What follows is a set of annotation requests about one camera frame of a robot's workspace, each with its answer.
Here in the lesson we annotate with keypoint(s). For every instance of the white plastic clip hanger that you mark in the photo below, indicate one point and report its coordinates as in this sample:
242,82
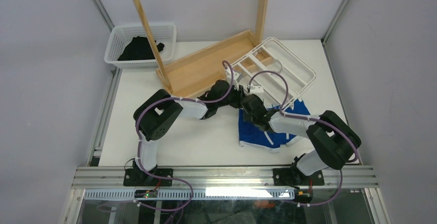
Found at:
282,74

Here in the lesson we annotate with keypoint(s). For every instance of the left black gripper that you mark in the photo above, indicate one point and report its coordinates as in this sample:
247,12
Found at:
238,95

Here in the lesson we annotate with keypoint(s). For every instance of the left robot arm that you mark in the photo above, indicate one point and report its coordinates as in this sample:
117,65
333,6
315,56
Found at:
154,118

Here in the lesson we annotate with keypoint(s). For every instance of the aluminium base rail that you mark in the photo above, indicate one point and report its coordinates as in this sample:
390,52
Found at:
217,183

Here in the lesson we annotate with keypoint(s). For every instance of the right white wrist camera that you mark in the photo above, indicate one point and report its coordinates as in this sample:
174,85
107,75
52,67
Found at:
255,89

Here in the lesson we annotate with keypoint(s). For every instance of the white perforated plastic basket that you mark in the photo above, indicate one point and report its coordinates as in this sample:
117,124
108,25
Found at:
164,37

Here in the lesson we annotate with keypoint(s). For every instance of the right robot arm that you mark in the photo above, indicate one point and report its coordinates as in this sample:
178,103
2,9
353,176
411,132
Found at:
333,141

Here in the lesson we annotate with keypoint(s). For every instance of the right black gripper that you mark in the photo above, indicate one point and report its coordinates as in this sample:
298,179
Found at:
246,117

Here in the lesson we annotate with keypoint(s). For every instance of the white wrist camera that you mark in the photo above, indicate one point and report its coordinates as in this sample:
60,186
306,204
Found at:
255,89
233,77

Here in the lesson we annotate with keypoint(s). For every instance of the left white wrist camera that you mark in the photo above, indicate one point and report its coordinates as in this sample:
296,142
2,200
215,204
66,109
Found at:
233,77

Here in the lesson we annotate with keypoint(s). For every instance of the blue boxer underwear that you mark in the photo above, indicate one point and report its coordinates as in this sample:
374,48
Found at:
251,136

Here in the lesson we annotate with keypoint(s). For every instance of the black garment in basket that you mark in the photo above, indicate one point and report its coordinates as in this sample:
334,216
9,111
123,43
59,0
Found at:
138,49

